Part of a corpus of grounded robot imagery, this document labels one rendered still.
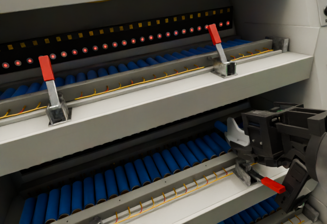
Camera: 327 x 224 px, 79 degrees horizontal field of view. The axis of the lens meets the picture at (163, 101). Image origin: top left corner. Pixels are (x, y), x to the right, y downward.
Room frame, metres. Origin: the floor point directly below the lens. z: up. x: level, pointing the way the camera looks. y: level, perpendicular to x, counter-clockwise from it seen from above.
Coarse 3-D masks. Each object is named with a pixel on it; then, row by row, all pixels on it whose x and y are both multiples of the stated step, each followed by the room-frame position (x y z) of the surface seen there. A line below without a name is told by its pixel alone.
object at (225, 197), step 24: (192, 120) 0.48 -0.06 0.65; (120, 144) 0.43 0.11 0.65; (48, 168) 0.39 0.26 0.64; (264, 168) 0.36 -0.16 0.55; (288, 168) 0.35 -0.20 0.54; (0, 192) 0.35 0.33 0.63; (48, 192) 0.38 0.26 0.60; (192, 192) 0.33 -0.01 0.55; (216, 192) 0.33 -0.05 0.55; (240, 192) 0.32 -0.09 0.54; (264, 192) 0.34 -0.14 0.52; (0, 216) 0.33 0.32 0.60; (144, 216) 0.30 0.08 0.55; (168, 216) 0.30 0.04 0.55; (192, 216) 0.29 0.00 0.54; (216, 216) 0.31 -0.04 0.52
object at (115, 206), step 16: (224, 160) 0.36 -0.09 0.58; (176, 176) 0.34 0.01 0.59; (192, 176) 0.34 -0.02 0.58; (224, 176) 0.34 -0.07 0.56; (128, 192) 0.32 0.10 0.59; (144, 192) 0.32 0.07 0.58; (160, 192) 0.33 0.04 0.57; (176, 192) 0.32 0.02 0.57; (96, 208) 0.30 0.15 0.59; (112, 208) 0.30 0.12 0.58; (128, 208) 0.31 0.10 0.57
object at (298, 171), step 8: (296, 160) 0.25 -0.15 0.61; (296, 168) 0.25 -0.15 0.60; (304, 168) 0.24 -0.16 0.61; (288, 176) 0.27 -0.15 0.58; (296, 176) 0.25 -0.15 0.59; (304, 176) 0.24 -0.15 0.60; (288, 184) 0.27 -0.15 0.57; (296, 184) 0.26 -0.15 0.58; (304, 184) 0.25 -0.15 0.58; (312, 184) 0.26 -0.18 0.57; (288, 192) 0.27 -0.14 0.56; (296, 192) 0.26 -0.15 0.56; (304, 192) 0.27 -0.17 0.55; (280, 200) 0.29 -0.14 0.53; (288, 200) 0.28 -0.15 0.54; (296, 200) 0.27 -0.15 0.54; (304, 200) 0.28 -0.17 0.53; (288, 208) 0.28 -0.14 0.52; (296, 208) 0.28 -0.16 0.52
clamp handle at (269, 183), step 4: (248, 168) 0.33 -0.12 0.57; (248, 172) 0.33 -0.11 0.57; (252, 172) 0.33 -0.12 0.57; (256, 176) 0.31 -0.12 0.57; (260, 176) 0.31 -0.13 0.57; (260, 180) 0.30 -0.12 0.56; (264, 180) 0.30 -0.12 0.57; (268, 180) 0.29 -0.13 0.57; (272, 180) 0.29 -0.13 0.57; (264, 184) 0.29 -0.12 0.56; (268, 184) 0.29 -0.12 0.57; (272, 184) 0.28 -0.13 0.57; (276, 184) 0.28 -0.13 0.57; (280, 184) 0.28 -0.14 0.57; (272, 188) 0.28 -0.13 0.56; (276, 188) 0.27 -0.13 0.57; (280, 188) 0.27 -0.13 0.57; (284, 188) 0.27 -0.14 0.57; (280, 192) 0.27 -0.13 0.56
